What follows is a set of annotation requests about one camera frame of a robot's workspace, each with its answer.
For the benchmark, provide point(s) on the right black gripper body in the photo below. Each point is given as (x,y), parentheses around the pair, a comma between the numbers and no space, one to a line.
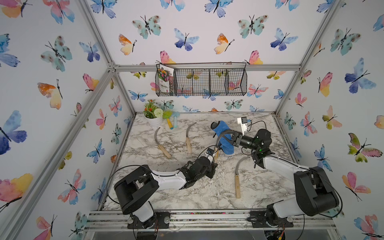
(248,143)

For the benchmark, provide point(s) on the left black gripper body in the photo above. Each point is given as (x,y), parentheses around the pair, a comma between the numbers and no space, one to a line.
(208,173)

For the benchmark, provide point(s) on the sickle wooden handle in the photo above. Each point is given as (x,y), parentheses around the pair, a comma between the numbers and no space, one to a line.
(237,179)
(222,135)
(160,146)
(188,142)

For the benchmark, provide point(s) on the blue rag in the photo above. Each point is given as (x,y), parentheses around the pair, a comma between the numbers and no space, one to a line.
(224,142)

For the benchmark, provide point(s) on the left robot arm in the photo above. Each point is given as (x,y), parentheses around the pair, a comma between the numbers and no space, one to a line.
(134,190)

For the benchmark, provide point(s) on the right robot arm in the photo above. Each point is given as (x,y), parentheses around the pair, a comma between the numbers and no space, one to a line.
(314,194)

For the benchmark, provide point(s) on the light blue toy tool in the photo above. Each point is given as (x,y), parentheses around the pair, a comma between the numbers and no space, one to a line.
(175,116)

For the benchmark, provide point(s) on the green yellow toy brush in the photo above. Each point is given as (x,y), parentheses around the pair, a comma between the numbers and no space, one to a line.
(167,115)

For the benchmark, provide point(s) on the potted artificial plant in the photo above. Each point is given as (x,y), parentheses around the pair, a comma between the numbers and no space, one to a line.
(153,114)

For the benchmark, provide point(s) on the colourful booklet in basket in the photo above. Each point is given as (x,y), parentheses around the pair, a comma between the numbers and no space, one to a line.
(166,78)

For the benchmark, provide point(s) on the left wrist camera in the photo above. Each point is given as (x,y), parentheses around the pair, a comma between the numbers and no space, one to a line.
(210,155)

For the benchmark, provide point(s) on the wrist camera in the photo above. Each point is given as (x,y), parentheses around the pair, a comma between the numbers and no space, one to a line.
(210,155)
(245,124)

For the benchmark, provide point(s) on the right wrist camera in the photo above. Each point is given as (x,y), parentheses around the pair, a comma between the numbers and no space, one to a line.
(245,124)

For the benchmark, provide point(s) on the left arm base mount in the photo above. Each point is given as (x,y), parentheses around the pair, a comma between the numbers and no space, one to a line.
(150,219)

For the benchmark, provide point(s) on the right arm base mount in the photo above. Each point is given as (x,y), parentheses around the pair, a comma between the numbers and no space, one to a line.
(268,218)

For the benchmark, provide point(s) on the black wire basket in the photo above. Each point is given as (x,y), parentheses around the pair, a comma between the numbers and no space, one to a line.
(209,79)

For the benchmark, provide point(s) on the aluminium front rail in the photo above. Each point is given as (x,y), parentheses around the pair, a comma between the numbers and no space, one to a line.
(203,220)

